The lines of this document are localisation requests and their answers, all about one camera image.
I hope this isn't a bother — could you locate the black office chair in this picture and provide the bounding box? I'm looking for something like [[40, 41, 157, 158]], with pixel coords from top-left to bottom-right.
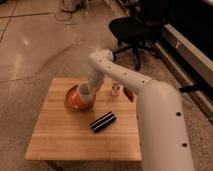
[[108, 0, 171, 71]]

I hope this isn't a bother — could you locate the small clear bottle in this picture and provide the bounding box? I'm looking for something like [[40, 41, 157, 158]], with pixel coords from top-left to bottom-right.
[[111, 82, 121, 96]]

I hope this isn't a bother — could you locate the wooden table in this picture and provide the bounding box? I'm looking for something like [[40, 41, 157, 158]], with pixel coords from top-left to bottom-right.
[[25, 78, 142, 162]]

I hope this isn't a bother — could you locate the orange ceramic bowl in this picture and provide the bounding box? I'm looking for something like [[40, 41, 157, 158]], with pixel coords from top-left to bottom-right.
[[65, 84, 96, 110]]

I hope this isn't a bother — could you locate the white ceramic cup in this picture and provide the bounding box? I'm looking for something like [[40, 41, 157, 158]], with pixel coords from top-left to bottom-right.
[[77, 83, 95, 105]]

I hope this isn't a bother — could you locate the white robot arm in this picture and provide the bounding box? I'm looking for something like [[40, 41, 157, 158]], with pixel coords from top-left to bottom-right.
[[88, 49, 195, 171]]

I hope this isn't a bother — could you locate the black white striped box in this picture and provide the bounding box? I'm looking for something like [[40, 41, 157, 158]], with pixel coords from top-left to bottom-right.
[[90, 111, 116, 133]]

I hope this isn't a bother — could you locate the dark red oval object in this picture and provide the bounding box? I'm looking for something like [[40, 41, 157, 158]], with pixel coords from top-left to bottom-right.
[[123, 87, 134, 102]]

